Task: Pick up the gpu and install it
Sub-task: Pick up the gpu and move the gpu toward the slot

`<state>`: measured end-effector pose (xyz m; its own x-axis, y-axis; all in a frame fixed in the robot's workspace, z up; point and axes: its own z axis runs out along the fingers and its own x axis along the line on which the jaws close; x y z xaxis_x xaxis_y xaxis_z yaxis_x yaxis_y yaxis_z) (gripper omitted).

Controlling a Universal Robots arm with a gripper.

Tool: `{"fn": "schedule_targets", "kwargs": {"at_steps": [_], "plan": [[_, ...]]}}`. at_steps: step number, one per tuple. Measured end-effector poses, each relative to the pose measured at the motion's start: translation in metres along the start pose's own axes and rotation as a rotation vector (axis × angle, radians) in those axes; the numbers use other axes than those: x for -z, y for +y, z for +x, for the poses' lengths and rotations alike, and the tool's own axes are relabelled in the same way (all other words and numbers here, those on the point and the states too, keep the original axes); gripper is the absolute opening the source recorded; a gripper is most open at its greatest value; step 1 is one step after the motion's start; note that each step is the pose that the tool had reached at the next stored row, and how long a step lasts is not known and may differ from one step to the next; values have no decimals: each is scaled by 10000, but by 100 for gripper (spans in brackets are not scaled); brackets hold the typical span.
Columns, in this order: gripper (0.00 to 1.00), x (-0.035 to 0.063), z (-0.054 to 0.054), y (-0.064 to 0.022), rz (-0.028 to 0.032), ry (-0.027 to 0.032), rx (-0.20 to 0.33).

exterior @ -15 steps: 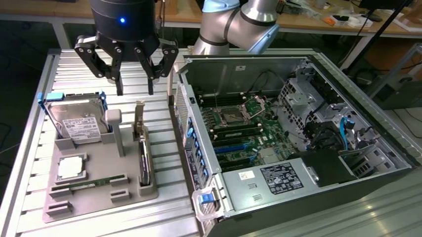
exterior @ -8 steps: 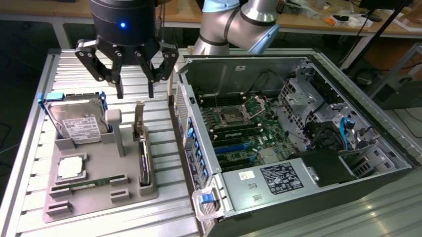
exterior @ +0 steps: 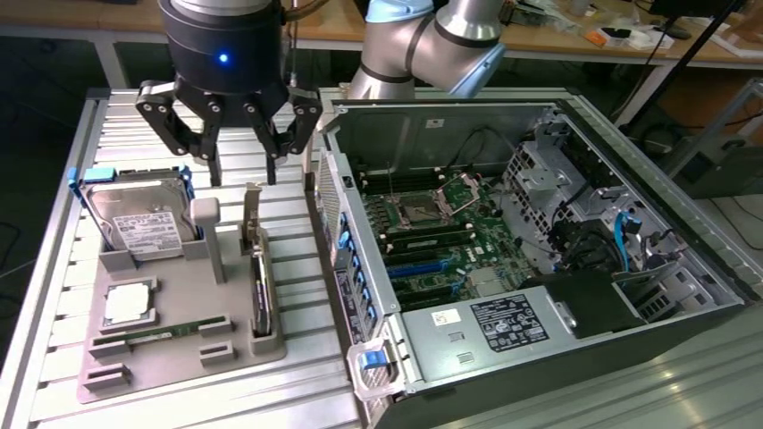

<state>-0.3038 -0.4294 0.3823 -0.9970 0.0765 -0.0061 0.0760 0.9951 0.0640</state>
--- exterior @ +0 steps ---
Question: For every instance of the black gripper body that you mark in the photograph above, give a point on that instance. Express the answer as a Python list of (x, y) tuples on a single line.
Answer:
[(220, 44)]

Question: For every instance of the black graphics card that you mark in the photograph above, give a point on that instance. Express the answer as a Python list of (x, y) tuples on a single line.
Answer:
[(260, 290)]

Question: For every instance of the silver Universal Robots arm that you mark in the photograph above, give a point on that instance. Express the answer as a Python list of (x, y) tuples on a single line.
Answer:
[(394, 49)]

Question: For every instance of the thin metal locking lever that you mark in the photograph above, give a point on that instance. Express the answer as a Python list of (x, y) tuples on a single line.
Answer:
[(392, 187)]

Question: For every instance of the hard disk in blue caddy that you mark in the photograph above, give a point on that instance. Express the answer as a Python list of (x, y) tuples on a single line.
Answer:
[(143, 214)]

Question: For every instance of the black RAM slot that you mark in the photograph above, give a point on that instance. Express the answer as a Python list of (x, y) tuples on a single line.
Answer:
[(406, 175), (406, 186)]

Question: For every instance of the wooden desk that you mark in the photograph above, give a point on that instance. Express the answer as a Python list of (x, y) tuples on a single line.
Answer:
[(59, 18)]

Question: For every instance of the CPU socket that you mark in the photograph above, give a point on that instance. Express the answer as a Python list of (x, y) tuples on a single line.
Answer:
[(418, 210)]

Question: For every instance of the open metal socket cover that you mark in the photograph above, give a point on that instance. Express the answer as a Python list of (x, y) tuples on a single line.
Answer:
[(459, 192)]

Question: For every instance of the installed black RAM stick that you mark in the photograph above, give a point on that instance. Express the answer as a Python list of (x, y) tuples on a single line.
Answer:
[(426, 243)]

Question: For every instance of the grey parts rack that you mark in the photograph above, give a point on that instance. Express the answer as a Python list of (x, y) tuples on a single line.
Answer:
[(179, 290)]

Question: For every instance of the blue expansion slot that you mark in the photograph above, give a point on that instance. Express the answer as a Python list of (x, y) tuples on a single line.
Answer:
[(418, 269)]

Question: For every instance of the green motherboard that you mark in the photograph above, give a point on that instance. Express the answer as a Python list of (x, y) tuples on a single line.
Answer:
[(476, 241)]

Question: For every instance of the silver CPU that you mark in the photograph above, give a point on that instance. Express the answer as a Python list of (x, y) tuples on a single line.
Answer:
[(127, 301)]

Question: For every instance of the silver metal disk bay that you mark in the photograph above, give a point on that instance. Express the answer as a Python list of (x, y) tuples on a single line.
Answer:
[(536, 179)]

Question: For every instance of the black expansion slot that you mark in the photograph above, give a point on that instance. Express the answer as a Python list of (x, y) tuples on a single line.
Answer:
[(426, 296)]

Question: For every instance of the green RAM stick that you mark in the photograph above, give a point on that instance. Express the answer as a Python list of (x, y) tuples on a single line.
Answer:
[(172, 331)]

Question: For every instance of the blue case latch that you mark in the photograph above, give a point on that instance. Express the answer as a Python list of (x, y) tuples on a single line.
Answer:
[(372, 360)]

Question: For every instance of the grey power supply unit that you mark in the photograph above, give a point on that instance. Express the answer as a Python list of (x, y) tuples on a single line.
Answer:
[(452, 348)]

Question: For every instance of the white box with black item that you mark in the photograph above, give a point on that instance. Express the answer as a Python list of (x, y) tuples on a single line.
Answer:
[(631, 38)]

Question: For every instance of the black fan shroud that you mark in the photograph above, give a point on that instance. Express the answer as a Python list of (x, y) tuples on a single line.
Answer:
[(590, 304)]

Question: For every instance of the black slanted pole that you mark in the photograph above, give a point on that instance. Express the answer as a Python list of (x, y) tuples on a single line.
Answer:
[(687, 58)]

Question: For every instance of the grey metal cabinet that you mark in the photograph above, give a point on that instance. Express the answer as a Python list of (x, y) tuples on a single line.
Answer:
[(727, 165)]

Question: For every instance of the open black PC case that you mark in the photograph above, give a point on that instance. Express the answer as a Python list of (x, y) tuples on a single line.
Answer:
[(596, 380)]

